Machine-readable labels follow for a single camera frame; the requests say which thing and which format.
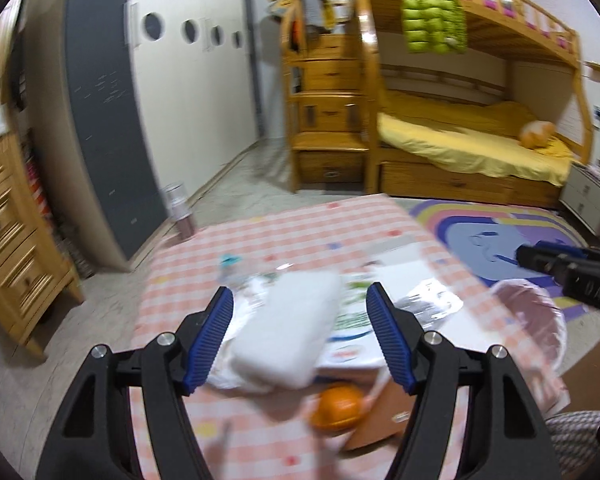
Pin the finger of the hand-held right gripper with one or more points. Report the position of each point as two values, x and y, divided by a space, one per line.
540 260

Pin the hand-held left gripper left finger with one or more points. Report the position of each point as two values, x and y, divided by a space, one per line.
214 340

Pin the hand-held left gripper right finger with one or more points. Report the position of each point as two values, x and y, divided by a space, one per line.
391 342

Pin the clear printed plastic bag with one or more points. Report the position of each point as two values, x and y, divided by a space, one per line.
352 330

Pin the bin with pink liner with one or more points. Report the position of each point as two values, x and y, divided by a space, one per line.
530 320

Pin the white foam block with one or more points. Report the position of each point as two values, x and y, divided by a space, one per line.
285 330

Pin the orange peel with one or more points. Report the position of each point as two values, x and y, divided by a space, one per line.
337 407

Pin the white crumpled plastic bag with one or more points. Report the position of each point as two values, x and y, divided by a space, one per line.
224 365

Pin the silver foil wrapper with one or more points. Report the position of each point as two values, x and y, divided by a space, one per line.
425 305

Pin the plastic bottle with teal cap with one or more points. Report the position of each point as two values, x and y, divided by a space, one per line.
232 272

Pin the brown cardboard piece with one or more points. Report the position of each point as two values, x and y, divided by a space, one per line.
380 415

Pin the colourful oval rug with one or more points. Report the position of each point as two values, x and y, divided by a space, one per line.
470 230

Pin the grey nightstand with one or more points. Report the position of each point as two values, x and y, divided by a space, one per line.
587 195

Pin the pink checked tablecloth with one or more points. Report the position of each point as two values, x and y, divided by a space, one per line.
280 230

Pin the yellow bed sheet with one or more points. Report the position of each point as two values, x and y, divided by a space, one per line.
455 135

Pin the grey knit cushion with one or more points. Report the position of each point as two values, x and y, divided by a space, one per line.
575 445

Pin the wooden drawer cabinet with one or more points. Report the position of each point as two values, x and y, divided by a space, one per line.
5 240

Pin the wooden bunk bed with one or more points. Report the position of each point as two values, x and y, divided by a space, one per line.
485 30

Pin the wooden stair drawer unit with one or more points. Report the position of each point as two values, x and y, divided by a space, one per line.
330 110

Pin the white and grey wardrobe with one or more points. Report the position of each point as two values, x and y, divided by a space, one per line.
105 110

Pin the green puffer jacket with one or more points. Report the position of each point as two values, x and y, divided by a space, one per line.
430 15

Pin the white wall socket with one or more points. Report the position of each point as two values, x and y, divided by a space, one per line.
599 116

